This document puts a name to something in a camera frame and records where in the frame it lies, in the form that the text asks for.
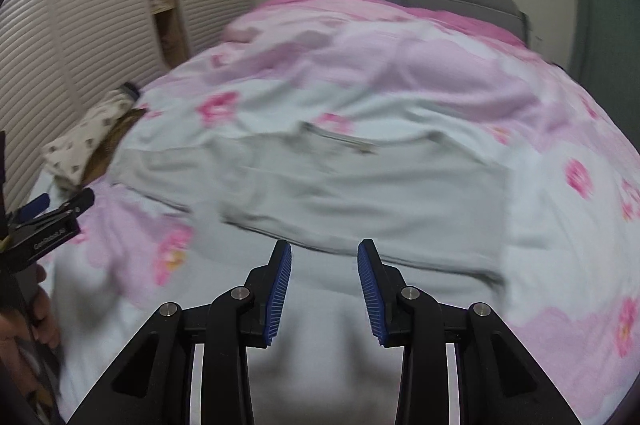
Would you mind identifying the pink floral duvet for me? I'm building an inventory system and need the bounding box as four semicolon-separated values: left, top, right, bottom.
30;0;640;425

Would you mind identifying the white louvered wardrobe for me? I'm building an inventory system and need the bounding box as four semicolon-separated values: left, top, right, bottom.
0;0;257;226

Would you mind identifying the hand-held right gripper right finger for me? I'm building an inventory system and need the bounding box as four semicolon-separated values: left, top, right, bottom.
357;238;582;425

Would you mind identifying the green curtain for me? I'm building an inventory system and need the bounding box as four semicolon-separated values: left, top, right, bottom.
564;0;640;118

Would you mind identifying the brown cloth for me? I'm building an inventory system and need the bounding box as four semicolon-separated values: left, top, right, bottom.
86;104;147;182

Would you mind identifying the pale grey shirt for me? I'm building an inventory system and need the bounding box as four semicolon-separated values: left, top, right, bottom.
106;121;507;425

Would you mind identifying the person's left hand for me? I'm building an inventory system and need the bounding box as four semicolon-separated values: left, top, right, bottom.
0;262;63;356

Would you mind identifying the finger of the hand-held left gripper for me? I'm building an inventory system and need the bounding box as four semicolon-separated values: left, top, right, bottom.
27;187;96;232
9;194;52;226

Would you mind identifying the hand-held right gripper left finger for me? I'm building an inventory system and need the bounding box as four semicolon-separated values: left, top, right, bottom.
67;240;293;425

